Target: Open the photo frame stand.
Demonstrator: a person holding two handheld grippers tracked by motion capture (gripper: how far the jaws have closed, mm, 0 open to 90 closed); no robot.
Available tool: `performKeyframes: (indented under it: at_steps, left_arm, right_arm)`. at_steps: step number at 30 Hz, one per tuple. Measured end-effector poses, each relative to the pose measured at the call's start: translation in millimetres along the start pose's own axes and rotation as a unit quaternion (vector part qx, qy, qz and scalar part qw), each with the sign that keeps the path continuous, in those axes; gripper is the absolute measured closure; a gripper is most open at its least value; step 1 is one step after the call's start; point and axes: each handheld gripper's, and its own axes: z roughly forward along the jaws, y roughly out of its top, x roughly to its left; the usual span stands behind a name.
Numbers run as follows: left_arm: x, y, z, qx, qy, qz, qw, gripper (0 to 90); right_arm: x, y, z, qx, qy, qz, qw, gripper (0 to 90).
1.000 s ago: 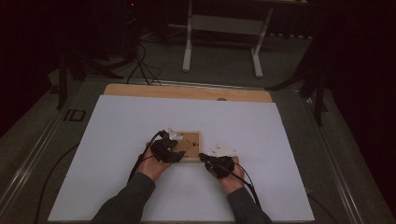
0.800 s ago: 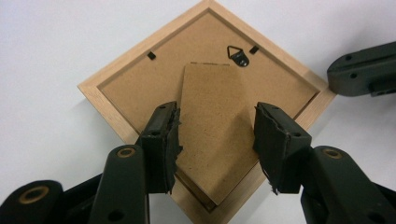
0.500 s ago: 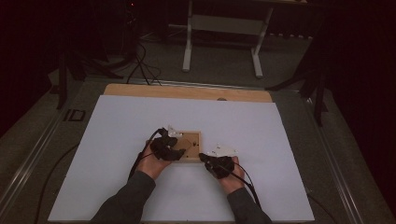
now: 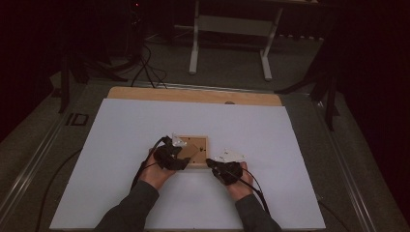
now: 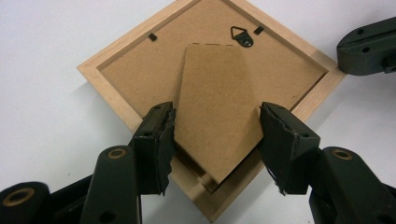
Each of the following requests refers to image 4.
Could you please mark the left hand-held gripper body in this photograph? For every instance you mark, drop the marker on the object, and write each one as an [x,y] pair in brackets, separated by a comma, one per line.
[166,159]

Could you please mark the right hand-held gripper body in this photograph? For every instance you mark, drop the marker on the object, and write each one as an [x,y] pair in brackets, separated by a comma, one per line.
[232,170]

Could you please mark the small wooden tray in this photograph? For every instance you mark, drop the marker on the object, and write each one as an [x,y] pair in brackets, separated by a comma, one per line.
[199,143]

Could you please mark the person's left hand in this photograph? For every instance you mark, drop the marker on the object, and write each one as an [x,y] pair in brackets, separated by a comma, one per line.
[154,175]

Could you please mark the person's right hand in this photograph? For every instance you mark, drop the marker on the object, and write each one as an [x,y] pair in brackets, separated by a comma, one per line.
[241,190]

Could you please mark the white table sheet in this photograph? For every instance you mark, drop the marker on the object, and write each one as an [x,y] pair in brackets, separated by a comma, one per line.
[199,119]

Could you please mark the black tripod stand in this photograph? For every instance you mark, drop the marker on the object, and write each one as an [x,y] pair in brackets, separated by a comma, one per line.
[64,83]
[330,103]

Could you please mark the metal floor rail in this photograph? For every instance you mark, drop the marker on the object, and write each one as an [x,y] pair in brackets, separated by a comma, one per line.
[32,167]
[349,180]

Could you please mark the white metal table frame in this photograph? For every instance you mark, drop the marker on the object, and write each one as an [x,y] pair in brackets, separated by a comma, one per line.
[235,25]

